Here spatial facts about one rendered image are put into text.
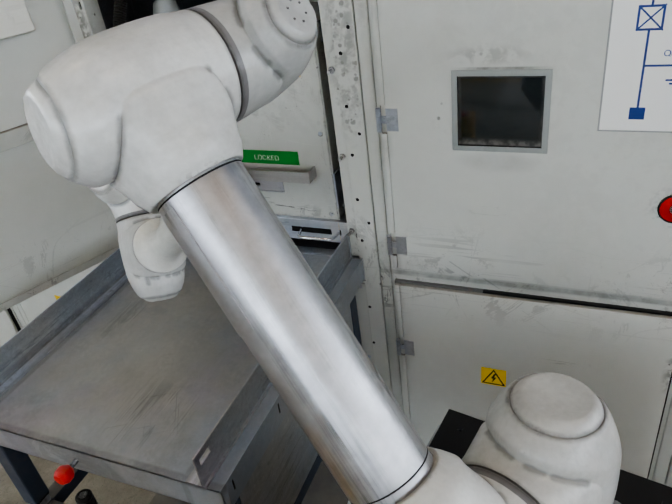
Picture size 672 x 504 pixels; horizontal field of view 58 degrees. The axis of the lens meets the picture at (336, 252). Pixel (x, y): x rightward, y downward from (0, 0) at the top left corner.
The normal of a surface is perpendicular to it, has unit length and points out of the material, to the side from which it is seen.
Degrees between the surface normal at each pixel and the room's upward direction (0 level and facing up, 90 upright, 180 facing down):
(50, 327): 90
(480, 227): 90
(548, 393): 5
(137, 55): 42
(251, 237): 54
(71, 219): 90
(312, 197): 90
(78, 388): 0
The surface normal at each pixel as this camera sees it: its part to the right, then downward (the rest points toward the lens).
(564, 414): -0.04, -0.90
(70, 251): 0.70, 0.30
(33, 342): 0.92, 0.10
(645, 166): -0.36, 0.54
